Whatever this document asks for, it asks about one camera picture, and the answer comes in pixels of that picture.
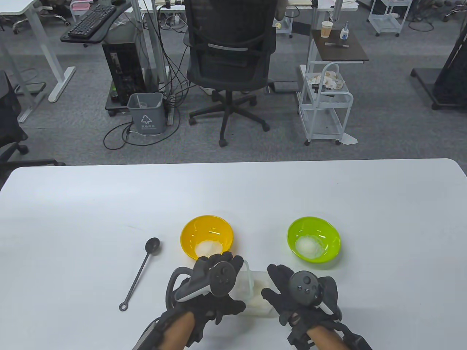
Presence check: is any clear plastic sugar container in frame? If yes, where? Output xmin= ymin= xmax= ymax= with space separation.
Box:
xmin=239 ymin=271 xmax=278 ymax=318

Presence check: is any black keyboard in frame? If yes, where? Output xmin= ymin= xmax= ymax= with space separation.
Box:
xmin=67 ymin=4 xmax=117 ymax=39

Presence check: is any black computer stand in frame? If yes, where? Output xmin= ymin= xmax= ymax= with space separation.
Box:
xmin=105 ymin=81 xmax=130 ymax=117

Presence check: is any person's right hand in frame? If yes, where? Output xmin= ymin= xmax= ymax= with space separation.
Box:
xmin=261 ymin=264 xmax=343 ymax=330

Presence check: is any long white desk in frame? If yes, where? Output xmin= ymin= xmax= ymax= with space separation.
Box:
xmin=130 ymin=0 xmax=360 ymax=95

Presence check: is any black keyboard tray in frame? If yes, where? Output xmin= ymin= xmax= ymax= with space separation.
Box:
xmin=60 ymin=2 xmax=132 ymax=48

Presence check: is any black mesh office chair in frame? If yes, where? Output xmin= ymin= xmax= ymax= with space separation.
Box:
xmin=182 ymin=0 xmax=278 ymax=147

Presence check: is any white standing desk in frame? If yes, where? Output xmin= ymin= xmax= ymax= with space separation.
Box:
xmin=0 ymin=0 xmax=76 ymax=102

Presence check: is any white mesh utility cart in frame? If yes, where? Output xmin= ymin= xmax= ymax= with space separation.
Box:
xmin=297 ymin=61 xmax=354 ymax=146

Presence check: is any small white cart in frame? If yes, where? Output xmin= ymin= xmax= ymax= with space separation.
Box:
xmin=274 ymin=15 xmax=293 ymax=38

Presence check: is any person's left forearm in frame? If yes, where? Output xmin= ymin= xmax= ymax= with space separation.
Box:
xmin=161 ymin=313 xmax=196 ymax=350

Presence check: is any black armchair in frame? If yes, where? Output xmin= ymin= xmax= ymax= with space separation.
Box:
xmin=0 ymin=70 xmax=66 ymax=183

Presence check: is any black and white controller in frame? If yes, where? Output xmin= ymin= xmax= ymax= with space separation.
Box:
xmin=166 ymin=262 xmax=236 ymax=310
xmin=288 ymin=271 xmax=334 ymax=316

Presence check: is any grey recycling bin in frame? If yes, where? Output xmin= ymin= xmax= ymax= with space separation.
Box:
xmin=127 ymin=92 xmax=165 ymax=135

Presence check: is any black floor stand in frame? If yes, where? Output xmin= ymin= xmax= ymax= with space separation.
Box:
xmin=410 ymin=36 xmax=467 ymax=110

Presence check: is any dark brown side table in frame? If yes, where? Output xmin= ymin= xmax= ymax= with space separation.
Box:
xmin=310 ymin=29 xmax=370 ymax=64

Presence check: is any translucent container lid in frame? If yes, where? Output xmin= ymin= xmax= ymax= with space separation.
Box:
xmin=230 ymin=260 xmax=255 ymax=303

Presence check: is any black wrist camera unit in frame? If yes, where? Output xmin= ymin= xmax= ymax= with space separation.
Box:
xmin=336 ymin=321 xmax=373 ymax=350
xmin=133 ymin=317 xmax=165 ymax=350

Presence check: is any white wire cart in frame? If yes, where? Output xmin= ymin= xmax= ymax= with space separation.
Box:
xmin=368 ymin=0 xmax=404 ymax=37

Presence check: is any person's right forearm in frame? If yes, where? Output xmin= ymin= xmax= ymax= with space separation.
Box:
xmin=306 ymin=324 xmax=347 ymax=350

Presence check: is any black long-handled spoon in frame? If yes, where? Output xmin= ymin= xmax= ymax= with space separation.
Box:
xmin=119 ymin=238 xmax=161 ymax=311

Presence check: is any black floor cable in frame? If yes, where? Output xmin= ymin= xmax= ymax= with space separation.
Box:
xmin=103 ymin=109 xmax=181 ymax=150

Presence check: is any yellow plastic bowl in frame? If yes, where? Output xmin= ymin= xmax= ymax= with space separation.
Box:
xmin=180 ymin=215 xmax=234 ymax=261

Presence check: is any green plastic bowl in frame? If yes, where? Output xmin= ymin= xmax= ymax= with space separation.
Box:
xmin=287 ymin=216 xmax=341 ymax=263

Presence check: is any crumpled white cloth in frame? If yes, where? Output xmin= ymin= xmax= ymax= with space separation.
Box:
xmin=305 ymin=71 xmax=346 ymax=90

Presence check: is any white sugar heap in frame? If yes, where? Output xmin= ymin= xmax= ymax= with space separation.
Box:
xmin=296 ymin=235 xmax=325 ymax=258
xmin=195 ymin=241 xmax=224 ymax=257

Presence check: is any black computer tower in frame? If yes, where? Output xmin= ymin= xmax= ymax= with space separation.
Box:
xmin=102 ymin=38 xmax=146 ymax=106

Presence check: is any person's left hand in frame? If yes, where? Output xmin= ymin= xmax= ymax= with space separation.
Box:
xmin=171 ymin=252 xmax=246 ymax=343

